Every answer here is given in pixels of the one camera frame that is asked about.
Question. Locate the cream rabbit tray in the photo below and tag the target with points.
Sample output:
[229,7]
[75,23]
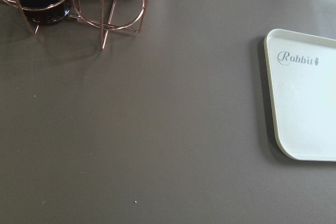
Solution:
[301,77]

